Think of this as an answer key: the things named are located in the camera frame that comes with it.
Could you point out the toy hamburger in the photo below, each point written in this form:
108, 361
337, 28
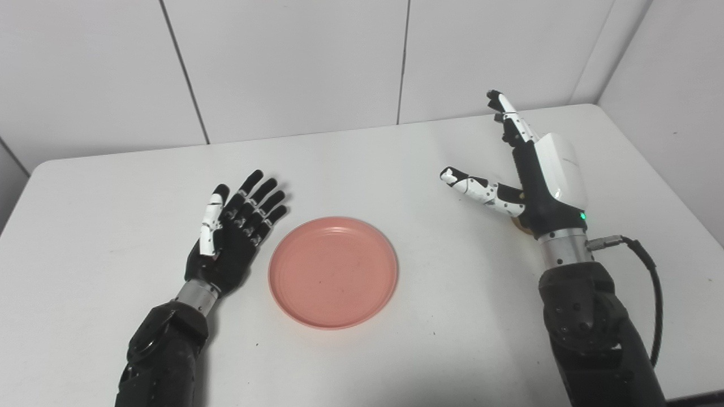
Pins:
520, 227

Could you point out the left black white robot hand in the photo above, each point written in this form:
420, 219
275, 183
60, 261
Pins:
232, 243

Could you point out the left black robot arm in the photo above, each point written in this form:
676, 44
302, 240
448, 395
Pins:
164, 356

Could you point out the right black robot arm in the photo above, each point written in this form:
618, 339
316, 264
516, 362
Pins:
594, 333

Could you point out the pink round plate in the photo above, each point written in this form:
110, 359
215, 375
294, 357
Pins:
332, 271

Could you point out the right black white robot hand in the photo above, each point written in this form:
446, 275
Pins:
543, 181

